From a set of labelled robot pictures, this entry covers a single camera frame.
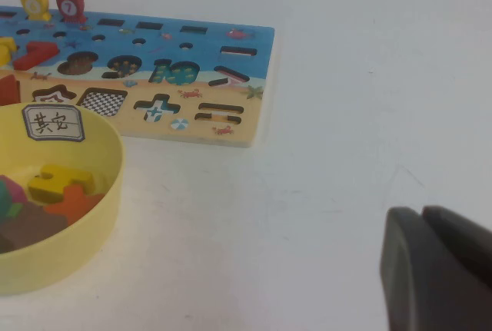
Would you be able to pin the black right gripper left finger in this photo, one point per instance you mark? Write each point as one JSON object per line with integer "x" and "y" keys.
{"x": 430, "y": 281}

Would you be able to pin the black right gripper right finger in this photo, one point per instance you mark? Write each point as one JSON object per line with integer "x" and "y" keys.
{"x": 465, "y": 233}

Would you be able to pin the yellow plastic bowl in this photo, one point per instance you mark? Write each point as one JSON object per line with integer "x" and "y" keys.
{"x": 96, "y": 208}

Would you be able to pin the colourful wooden puzzle board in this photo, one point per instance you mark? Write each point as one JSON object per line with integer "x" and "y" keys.
{"x": 161, "y": 47}

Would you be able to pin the brown wooden shape piece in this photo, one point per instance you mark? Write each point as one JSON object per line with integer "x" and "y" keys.
{"x": 30, "y": 229}

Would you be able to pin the paper label on yellow bowl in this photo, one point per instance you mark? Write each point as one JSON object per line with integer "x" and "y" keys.
{"x": 54, "y": 123}

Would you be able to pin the small magenta wooden piece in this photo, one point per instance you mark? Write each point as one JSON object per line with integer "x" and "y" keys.
{"x": 17, "y": 192}

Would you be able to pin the green wooden shape piece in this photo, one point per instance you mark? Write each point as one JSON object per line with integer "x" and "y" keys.
{"x": 4, "y": 196}

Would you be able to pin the orange wooden plus sign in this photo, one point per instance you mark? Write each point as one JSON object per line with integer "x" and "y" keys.
{"x": 75, "y": 204}

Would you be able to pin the yellow wooden equals sign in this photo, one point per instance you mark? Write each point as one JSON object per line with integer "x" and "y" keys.
{"x": 57, "y": 181}

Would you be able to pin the red wooden fish seven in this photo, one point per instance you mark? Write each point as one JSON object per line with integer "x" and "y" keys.
{"x": 70, "y": 4}

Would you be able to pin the red wooden number seven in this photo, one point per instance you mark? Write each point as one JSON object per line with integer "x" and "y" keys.
{"x": 36, "y": 54}

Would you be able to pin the yellow wooden fish six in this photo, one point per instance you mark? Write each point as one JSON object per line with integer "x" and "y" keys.
{"x": 34, "y": 2}

